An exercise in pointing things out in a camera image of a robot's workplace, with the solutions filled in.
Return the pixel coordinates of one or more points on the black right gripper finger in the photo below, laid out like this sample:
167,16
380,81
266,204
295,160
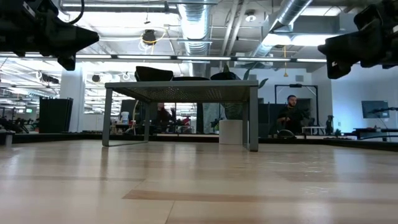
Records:
331,53
334,43

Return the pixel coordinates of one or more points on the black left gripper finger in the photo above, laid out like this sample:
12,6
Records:
85,43
84,35

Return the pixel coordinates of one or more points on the black mini shaped plate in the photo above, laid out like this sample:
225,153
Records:
225,76
154,74
191,78

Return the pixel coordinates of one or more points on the black background robot arm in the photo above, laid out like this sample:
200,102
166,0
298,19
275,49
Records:
15,124

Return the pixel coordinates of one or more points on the small black ceiling device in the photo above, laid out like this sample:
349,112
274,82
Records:
95,78

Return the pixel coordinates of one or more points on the long ceiling light bar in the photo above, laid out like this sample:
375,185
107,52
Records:
140,57

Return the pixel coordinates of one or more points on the white column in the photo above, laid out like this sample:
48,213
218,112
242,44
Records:
71,102

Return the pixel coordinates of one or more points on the standing person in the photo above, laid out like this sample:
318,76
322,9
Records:
290,116

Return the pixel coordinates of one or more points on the white low table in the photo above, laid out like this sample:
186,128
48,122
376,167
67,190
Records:
312,127

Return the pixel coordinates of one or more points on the black cabinet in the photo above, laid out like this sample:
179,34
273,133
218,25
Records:
56,115

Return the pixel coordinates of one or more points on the white jar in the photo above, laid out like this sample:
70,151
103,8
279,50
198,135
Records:
124,117

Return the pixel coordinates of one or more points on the black background desk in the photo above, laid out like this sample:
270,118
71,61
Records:
373,130

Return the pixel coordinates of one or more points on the round ceiling detector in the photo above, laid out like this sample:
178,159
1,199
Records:
250,17

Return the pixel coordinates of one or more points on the blurred dark person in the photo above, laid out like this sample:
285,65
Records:
162,116

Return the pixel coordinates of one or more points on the grey metal shelf riser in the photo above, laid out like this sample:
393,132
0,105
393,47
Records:
186,83

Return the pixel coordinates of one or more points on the green leafy plant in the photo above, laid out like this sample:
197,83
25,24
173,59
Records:
233,110

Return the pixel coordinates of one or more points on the white cylindrical planter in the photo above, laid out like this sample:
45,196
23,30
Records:
230,132

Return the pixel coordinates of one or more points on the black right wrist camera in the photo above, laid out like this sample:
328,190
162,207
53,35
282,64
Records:
368,15

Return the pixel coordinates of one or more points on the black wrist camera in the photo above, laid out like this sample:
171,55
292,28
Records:
43,6
368,15

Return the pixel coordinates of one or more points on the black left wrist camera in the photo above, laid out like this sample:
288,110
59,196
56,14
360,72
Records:
43,6

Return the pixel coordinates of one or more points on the black rectangular frame stand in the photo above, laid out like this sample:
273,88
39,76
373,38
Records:
311,85

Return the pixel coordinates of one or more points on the grey square wall box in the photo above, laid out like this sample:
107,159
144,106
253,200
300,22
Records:
299,78

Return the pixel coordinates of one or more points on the silver round ventilation duct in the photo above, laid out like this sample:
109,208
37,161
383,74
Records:
292,12

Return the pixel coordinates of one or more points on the wall monitor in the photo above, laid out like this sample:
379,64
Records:
374,109

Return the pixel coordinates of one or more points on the grey table corner post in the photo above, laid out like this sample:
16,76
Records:
6,137

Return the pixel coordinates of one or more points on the silver ribbed ventilation duct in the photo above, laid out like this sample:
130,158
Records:
196,25

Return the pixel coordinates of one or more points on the black table frame rail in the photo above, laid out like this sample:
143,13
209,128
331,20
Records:
186,137

